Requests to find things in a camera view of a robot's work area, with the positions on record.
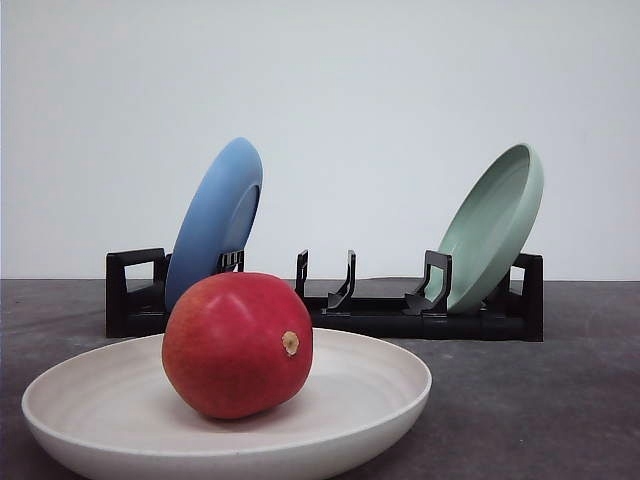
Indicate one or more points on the green plate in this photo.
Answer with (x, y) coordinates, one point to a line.
(487, 228)

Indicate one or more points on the blue plate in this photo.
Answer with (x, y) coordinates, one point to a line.
(218, 218)

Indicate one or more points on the black plate rack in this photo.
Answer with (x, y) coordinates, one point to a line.
(136, 284)

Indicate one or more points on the white plate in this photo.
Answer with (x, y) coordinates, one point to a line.
(116, 415)

